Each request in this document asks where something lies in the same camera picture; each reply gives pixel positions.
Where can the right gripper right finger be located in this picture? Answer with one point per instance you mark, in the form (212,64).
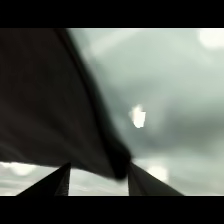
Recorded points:
(146,185)

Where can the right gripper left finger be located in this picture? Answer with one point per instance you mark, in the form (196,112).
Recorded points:
(53,185)

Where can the black garment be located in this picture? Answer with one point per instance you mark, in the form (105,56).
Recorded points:
(50,100)

